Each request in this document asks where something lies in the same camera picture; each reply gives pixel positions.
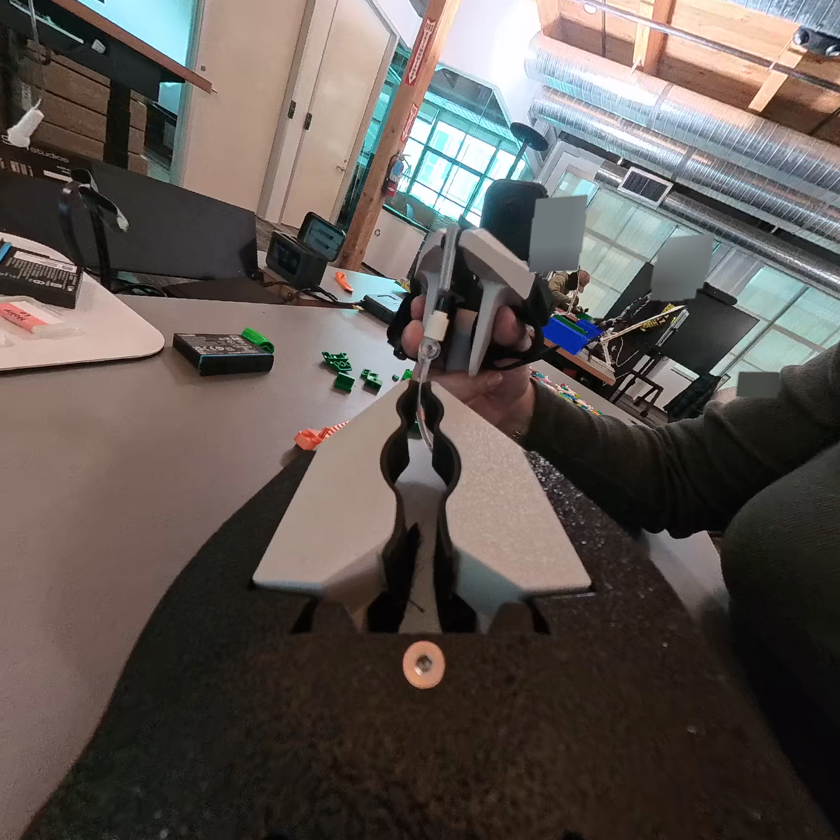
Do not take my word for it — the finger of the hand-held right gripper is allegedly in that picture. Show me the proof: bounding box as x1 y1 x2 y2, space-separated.
449 226 539 378
413 226 466 319

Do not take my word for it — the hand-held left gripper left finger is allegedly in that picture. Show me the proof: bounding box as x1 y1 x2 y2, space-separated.
251 379 421 631

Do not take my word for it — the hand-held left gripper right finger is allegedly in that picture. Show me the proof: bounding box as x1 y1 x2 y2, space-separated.
430 381 593 632

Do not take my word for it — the clear tube with black connector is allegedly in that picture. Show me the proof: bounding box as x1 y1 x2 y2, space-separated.
410 223 460 454

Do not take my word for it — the person's right forearm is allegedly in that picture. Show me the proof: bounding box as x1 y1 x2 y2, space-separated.
521 341 840 542

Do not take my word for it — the grey desk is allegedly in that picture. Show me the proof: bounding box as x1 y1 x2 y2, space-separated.
0 266 729 840

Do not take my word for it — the wooden desk with black legs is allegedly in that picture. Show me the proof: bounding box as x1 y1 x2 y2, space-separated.
0 0 215 173

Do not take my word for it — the person's right hand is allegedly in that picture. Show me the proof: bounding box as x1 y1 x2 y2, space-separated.
400 305 539 438

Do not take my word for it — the white recycling cabinet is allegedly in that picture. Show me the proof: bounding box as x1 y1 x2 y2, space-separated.
364 206 428 277

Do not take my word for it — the dark flat device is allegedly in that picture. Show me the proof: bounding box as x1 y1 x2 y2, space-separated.
363 293 410 324

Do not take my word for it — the large grid window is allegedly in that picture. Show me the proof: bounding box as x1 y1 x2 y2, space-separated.
400 98 546 217

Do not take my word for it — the orange ridged brick piece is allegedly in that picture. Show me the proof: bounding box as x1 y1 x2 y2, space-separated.
294 420 350 452

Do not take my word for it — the blue plastic bin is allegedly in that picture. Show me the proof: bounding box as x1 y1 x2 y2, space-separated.
543 315 602 356

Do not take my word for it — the pile of green bricks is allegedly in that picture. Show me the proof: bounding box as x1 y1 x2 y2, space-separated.
320 351 385 395

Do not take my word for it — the pile of colourful bricks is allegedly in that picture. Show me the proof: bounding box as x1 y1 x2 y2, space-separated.
530 367 603 417

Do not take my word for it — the black charging case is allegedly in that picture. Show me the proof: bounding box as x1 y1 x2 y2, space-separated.
266 211 347 290

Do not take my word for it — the white door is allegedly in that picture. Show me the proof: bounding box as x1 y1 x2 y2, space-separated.
187 0 309 212
289 0 399 225

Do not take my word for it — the black office chair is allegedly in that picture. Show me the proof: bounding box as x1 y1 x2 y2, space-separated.
689 285 760 379

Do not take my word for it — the large black cardboard box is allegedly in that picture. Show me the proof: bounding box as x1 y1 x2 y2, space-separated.
0 141 259 284

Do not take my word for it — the person's torso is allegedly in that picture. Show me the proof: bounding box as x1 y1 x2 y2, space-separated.
718 440 840 828

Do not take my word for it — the wooden book stand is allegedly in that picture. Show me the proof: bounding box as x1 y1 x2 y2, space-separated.
0 233 165 372

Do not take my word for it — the pink small packet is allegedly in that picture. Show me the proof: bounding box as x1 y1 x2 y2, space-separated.
0 298 59 329

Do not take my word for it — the small black labelled box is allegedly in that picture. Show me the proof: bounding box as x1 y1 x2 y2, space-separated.
0 239 84 310

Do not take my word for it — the white hanging plug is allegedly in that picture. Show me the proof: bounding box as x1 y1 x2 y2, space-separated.
7 66 47 149

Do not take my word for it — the black round pedestal stand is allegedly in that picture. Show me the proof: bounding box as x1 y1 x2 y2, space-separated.
510 121 553 179

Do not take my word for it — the black cable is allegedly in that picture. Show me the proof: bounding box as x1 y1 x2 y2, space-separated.
259 279 368 309

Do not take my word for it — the white duct vent grille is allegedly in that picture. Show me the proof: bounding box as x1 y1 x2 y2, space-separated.
617 167 674 208

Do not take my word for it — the wooden post with red signs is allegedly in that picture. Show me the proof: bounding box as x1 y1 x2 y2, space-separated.
338 0 462 271

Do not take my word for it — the silver air duct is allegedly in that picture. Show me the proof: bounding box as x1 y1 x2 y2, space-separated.
528 85 840 290
524 29 840 191

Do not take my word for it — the black looped strap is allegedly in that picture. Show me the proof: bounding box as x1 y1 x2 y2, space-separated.
58 167 130 291

